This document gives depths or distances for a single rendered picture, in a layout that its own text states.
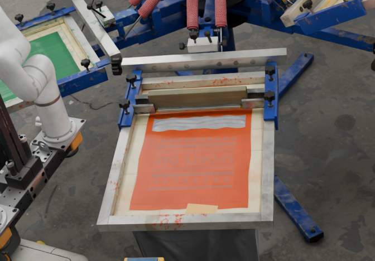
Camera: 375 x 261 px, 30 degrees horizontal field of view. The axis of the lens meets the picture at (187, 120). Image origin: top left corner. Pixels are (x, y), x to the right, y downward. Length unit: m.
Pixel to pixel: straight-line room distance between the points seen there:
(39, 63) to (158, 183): 0.59
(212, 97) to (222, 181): 0.38
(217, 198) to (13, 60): 0.81
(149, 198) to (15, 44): 0.69
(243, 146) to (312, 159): 1.33
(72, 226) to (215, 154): 1.41
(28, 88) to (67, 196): 1.73
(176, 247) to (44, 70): 0.78
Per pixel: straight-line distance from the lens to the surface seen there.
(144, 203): 2.43
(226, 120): 2.67
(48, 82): 2.37
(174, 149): 2.60
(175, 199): 2.42
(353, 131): 4.01
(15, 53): 2.26
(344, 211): 3.60
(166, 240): 2.53
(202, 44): 2.88
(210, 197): 2.40
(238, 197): 2.39
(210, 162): 2.52
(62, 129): 2.47
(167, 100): 2.70
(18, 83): 2.27
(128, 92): 2.83
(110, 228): 2.37
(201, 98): 2.68
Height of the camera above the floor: 2.70
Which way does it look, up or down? 40 degrees down
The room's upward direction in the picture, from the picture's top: 11 degrees counter-clockwise
